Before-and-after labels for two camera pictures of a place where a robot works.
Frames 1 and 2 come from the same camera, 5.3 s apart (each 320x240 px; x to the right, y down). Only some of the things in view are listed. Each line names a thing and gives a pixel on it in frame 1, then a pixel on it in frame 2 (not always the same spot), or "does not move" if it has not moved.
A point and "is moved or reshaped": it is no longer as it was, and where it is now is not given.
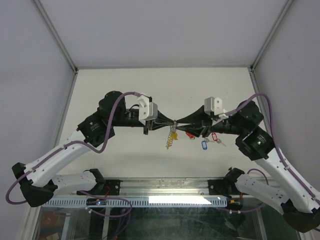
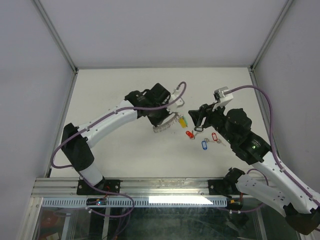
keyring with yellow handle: x=173 y=135 is moved or reshaped
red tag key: x=190 y=136 does not move
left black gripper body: x=148 y=125 -> x=156 y=115
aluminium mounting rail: x=162 y=187 does not move
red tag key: x=215 y=138 does not move
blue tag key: x=204 y=143 does not move
